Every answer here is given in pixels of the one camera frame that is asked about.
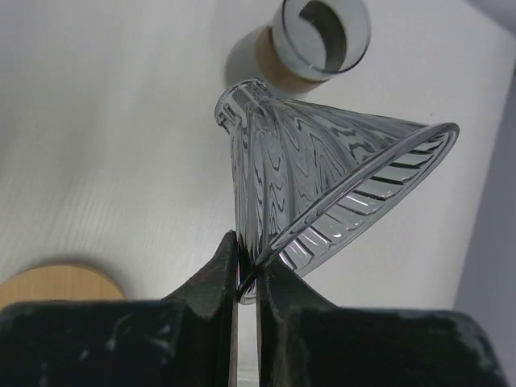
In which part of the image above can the grey glass carafe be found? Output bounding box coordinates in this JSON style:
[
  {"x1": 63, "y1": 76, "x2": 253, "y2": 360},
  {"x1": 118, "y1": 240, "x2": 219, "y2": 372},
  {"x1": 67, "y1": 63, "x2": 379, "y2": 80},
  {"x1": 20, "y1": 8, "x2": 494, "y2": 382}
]
[{"x1": 224, "y1": 1, "x2": 372, "y2": 98}]

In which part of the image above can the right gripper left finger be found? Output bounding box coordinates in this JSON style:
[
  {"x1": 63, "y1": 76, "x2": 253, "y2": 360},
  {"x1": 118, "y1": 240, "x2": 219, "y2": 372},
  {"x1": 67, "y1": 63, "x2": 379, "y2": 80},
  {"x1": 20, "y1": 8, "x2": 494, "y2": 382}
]
[{"x1": 1, "y1": 231, "x2": 238, "y2": 386}]

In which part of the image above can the smoked glass dripper cone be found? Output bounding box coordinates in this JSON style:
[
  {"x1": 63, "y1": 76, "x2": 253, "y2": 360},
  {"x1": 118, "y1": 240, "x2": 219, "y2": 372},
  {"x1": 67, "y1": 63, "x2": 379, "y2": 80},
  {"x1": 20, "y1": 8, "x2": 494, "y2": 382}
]
[{"x1": 214, "y1": 79, "x2": 460, "y2": 304}]

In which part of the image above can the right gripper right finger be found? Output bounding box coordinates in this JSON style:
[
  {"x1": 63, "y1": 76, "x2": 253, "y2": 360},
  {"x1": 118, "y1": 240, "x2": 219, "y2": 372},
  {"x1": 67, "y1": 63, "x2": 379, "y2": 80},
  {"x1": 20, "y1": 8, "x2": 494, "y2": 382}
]
[{"x1": 256, "y1": 262, "x2": 507, "y2": 386}]

